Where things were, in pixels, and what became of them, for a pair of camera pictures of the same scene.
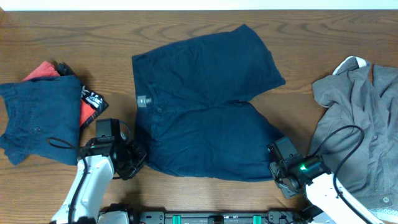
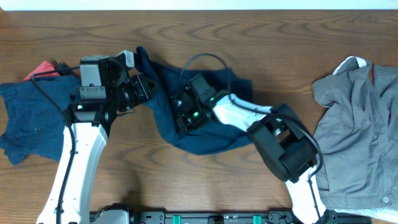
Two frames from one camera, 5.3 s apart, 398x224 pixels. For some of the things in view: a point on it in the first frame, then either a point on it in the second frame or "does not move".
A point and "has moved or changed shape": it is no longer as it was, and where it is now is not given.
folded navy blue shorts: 43,119 does not move
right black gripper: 286,191 → 186,125
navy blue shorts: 194,119 has moved or changed shape
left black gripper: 142,156 → 142,96
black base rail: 204,217 does not move
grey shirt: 357,134 does not move
